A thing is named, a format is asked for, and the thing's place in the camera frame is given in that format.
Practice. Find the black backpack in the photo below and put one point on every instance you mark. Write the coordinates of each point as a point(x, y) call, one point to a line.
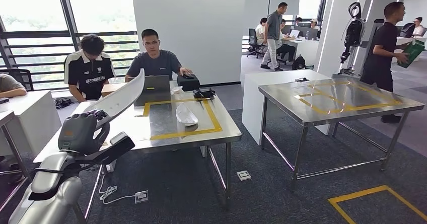
point(298, 63)

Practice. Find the white table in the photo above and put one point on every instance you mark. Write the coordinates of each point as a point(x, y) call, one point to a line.
point(267, 92)

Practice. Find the cardboard box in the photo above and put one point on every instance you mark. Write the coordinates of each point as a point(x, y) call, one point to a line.
point(111, 88)

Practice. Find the black office chair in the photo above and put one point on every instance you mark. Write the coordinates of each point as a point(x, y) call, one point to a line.
point(253, 42)
point(20, 77)

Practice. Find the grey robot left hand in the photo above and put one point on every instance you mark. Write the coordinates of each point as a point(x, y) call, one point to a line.
point(78, 134)

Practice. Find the steel workbench yellow tape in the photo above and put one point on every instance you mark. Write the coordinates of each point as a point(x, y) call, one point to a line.
point(166, 122)
point(333, 97)

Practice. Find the floor socket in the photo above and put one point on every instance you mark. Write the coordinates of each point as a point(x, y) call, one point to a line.
point(243, 175)
point(141, 196)

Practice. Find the black hard case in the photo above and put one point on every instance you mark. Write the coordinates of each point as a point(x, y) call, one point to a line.
point(188, 82)

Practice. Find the yellow floor tape square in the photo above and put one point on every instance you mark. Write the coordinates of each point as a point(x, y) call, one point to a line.
point(358, 193)

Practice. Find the grey laptop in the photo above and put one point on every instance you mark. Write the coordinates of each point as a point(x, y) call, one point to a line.
point(153, 89)

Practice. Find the black window railing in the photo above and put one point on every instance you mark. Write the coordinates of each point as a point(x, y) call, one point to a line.
point(40, 34)

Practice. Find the white office desk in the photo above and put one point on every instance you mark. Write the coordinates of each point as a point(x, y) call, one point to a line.
point(302, 49)

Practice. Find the clear plastic bag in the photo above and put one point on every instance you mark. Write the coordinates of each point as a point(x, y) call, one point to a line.
point(176, 89)

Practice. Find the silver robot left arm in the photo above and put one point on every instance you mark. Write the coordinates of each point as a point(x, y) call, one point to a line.
point(50, 195)

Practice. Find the person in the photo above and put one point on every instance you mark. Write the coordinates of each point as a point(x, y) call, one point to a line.
point(273, 32)
point(88, 72)
point(261, 30)
point(313, 24)
point(285, 44)
point(417, 27)
point(155, 60)
point(383, 55)
point(10, 85)

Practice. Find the grey display stand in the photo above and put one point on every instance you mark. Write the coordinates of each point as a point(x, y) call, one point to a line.
point(370, 42)

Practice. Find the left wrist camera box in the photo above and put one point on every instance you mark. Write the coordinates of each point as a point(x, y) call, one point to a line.
point(120, 147)

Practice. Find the black headset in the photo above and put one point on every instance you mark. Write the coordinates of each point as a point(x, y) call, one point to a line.
point(302, 79)

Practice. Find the steel table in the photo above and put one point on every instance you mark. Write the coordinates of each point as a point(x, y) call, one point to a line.
point(5, 119)

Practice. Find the green box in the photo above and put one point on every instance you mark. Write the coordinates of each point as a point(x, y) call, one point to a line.
point(413, 53)

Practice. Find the white curved plastic part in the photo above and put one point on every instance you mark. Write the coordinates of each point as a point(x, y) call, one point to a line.
point(120, 97)
point(186, 115)

